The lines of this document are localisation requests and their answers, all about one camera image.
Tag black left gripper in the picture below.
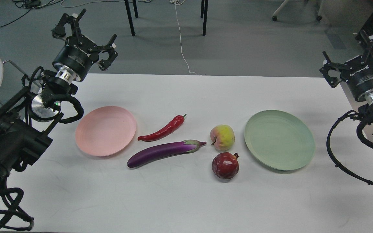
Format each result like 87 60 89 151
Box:
52 9 118 82

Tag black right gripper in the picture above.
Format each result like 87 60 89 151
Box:
319 30 373 102

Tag red chili pepper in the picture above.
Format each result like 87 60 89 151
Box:
137 114 187 142

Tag purple eggplant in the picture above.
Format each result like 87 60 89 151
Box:
127 139 207 168

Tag yellow pink peach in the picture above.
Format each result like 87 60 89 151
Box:
210 124 235 151

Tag red pomegranate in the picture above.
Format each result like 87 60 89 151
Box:
212 152 239 180

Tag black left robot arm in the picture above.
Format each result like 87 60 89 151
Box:
0 9 118 231

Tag pink plate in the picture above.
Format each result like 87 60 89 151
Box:
74 106 137 157

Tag office chair base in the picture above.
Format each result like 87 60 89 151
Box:
271 0 326 22

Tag green plate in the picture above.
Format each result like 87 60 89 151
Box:
244 110 316 171

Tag black table legs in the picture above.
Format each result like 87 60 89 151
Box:
124 0 209 37

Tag black floor cables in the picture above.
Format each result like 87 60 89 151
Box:
0 0 64 34

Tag white floor cable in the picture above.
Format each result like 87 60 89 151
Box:
170 0 203 76

